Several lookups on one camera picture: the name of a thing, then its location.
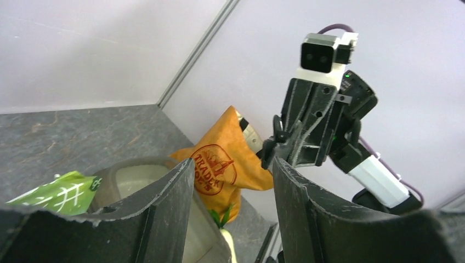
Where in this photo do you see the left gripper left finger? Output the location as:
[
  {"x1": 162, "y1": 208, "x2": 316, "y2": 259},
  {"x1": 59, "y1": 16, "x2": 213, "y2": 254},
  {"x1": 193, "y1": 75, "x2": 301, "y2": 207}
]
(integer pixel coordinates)
[{"x1": 1, "y1": 159, "x2": 195, "y2": 262}]

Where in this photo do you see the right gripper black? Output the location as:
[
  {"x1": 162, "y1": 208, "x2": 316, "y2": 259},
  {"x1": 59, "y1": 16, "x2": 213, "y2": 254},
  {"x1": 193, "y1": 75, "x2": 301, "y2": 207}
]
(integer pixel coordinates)
[{"x1": 281, "y1": 78, "x2": 352, "y2": 167}]

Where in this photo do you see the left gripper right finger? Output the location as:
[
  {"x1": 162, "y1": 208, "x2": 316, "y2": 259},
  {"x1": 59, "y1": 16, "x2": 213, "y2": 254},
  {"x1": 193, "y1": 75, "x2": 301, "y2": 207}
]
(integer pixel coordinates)
[{"x1": 273, "y1": 158, "x2": 456, "y2": 262}]

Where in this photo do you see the black bag clip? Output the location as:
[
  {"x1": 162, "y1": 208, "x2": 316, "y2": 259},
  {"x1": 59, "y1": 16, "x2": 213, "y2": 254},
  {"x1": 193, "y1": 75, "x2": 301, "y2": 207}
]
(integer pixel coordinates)
[{"x1": 261, "y1": 115, "x2": 291, "y2": 170}]

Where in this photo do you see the green litter bag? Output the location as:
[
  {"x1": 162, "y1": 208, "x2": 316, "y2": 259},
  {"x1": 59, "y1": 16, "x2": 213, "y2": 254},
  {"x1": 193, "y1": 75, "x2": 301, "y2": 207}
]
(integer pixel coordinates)
[{"x1": 7, "y1": 171, "x2": 103, "y2": 215}]

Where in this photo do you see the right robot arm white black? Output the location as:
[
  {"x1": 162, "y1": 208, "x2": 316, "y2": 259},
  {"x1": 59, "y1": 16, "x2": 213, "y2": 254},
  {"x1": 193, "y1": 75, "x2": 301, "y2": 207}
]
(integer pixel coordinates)
[{"x1": 274, "y1": 70, "x2": 423, "y2": 215}]

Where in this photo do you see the grey plastic litter box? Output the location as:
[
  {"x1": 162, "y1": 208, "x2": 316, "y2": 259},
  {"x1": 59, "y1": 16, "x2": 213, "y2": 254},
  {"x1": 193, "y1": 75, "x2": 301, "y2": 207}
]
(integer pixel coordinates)
[{"x1": 89, "y1": 157, "x2": 236, "y2": 262}]

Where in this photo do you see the white radish toy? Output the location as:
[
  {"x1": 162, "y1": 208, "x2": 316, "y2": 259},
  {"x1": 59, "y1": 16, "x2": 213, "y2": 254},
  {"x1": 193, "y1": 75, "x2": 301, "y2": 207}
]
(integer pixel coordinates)
[{"x1": 208, "y1": 204, "x2": 237, "y2": 263}]

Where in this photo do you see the orange tote bag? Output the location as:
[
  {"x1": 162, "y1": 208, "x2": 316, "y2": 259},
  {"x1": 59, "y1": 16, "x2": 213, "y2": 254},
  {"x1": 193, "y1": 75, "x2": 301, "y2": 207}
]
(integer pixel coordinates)
[{"x1": 171, "y1": 106, "x2": 273, "y2": 223}]

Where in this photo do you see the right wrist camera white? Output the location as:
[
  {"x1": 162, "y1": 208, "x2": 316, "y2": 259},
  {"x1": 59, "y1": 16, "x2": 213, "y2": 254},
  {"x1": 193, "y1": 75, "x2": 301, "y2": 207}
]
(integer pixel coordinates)
[{"x1": 296, "y1": 32, "x2": 359, "y2": 88}]

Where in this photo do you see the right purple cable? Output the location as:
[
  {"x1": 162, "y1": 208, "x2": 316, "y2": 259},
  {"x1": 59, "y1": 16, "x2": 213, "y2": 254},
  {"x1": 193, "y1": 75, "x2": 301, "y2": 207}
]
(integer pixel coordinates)
[{"x1": 317, "y1": 23, "x2": 426, "y2": 206}]

